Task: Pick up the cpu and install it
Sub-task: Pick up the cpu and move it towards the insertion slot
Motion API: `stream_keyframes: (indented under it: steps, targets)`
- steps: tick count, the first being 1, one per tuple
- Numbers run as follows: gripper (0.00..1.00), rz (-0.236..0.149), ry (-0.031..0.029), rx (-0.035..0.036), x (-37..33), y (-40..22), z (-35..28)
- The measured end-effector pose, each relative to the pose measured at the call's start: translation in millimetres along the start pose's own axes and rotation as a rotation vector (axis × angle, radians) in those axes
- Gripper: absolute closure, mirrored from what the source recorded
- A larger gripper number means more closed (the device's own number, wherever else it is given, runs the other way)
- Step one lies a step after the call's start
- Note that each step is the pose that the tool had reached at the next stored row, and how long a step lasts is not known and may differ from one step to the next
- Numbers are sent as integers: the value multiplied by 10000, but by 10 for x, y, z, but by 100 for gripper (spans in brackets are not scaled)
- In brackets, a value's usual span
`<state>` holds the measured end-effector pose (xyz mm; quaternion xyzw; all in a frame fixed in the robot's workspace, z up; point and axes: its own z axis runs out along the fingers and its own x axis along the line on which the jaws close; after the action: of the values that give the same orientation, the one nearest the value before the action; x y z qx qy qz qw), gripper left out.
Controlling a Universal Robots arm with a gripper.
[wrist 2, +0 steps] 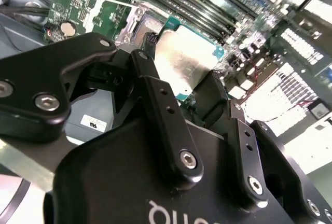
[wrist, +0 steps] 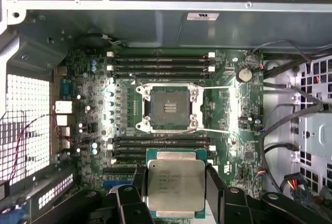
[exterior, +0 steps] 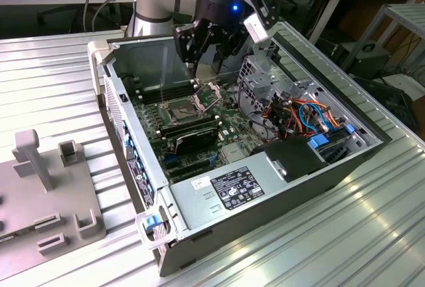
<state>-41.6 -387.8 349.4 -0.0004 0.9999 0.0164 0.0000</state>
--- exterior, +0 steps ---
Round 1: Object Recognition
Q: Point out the CPU socket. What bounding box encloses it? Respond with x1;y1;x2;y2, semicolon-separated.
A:
165;96;200;126

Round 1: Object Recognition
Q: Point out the thin black wire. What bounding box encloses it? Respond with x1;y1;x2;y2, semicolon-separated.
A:
236;80;282;142

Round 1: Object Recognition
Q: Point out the green RAM stick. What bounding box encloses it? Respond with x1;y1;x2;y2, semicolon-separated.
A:
0;227;36;244

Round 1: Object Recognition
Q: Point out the black expansion slot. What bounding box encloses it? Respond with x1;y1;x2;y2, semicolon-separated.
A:
169;165;215;183
163;157;213;174

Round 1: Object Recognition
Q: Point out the black RAM stick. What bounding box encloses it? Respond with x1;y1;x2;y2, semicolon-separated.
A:
155;114;220;134
161;120;222;138

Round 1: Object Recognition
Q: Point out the blue case latch tab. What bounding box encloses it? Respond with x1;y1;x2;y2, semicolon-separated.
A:
141;215;161;232

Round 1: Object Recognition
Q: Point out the black RAM slot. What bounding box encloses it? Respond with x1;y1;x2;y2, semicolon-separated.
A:
139;86;199;104
134;79;195;98

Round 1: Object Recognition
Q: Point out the dark flat panel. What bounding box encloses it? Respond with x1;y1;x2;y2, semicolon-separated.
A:
351;76;420;134

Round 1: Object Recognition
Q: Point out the black graphics card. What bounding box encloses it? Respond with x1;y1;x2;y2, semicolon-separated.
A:
171;126;220;155

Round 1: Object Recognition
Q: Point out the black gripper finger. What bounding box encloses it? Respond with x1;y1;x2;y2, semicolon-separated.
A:
171;22;214;78
213;27;249;74

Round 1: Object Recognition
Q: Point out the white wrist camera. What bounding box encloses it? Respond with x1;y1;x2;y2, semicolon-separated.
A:
242;0;280;43

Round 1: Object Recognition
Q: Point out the blue wire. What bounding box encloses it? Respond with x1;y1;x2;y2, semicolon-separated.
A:
297;100;343;134

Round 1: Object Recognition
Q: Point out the green motherboard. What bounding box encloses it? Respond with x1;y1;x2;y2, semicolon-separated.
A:
127;79;268;185

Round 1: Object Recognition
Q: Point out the orange wire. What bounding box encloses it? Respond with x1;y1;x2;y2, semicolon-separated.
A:
288;98;343;127

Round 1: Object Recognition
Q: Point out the silver power supply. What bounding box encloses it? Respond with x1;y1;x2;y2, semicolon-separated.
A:
169;151;290;232

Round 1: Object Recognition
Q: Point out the silver metal drive cage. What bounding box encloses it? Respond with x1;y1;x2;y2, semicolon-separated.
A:
237;34;335;117

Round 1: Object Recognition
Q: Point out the grey open PC case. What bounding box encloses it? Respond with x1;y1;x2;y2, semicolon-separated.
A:
86;24;393;278

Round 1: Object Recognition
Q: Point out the grey plastic parts rack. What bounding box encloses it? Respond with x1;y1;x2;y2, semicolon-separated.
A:
0;128;108;273

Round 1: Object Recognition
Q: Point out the grey metal shelf frame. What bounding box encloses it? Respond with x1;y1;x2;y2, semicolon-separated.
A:
340;3;425;74

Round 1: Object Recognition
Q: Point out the silver chipset heatsink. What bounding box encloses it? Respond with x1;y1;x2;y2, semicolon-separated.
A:
220;143;246;164

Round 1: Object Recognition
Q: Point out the black box with handle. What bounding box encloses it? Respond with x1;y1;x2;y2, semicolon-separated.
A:
337;41;392;80

